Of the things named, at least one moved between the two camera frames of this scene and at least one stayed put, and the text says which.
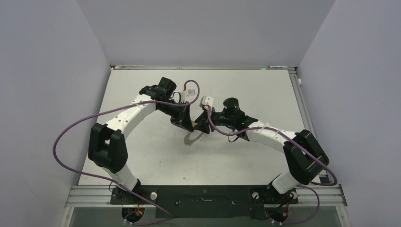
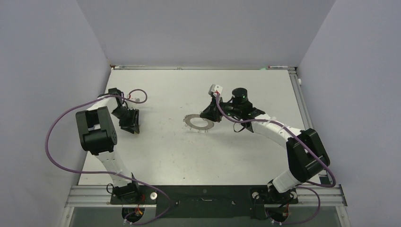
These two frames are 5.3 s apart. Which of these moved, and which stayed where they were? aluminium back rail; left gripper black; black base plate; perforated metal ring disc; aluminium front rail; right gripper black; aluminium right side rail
Moved: right gripper black; left gripper black; perforated metal ring disc
Stayed: aluminium back rail; aluminium right side rail; black base plate; aluminium front rail
